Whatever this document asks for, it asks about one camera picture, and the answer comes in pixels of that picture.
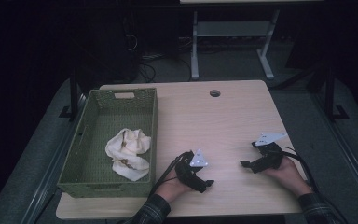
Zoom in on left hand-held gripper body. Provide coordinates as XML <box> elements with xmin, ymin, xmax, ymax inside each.
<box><xmin>174</xmin><ymin>148</ymin><xmax>210</xmax><ymax>191</ymax></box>

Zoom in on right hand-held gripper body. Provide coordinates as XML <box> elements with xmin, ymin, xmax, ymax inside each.
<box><xmin>251</xmin><ymin>132</ymin><xmax>289</xmax><ymax>174</ymax></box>

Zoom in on cream cloth with bear print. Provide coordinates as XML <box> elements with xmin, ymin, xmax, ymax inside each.
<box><xmin>104</xmin><ymin>128</ymin><xmax>153</xmax><ymax>182</ymax></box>

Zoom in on green woven basket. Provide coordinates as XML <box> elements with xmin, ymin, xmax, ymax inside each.
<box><xmin>56</xmin><ymin>88</ymin><xmax>158</xmax><ymax>199</ymax></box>

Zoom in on person's left hand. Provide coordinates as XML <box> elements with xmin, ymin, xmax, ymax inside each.
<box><xmin>155</xmin><ymin>169</ymin><xmax>196</xmax><ymax>203</ymax></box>

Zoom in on person's right hand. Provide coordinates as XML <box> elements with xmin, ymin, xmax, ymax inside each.
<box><xmin>262</xmin><ymin>156</ymin><xmax>312</xmax><ymax>198</ymax></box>

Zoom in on aluminium floor rail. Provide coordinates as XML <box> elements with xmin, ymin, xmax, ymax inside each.
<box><xmin>21</xmin><ymin>92</ymin><xmax>89</xmax><ymax>224</ymax></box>
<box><xmin>310</xmin><ymin>92</ymin><xmax>358</xmax><ymax>216</ymax></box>

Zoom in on black metal post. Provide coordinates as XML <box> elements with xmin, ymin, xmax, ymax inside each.
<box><xmin>59</xmin><ymin>66</ymin><xmax>79</xmax><ymax>121</ymax></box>
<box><xmin>324</xmin><ymin>62</ymin><xmax>351</xmax><ymax>123</ymax></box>

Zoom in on black floor cables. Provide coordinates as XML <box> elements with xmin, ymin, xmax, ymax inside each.
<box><xmin>136</xmin><ymin>51</ymin><xmax>194</xmax><ymax>84</ymax></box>

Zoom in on grey metal table frame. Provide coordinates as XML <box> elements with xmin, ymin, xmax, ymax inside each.
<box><xmin>190</xmin><ymin>8</ymin><xmax>282</xmax><ymax>81</ymax></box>

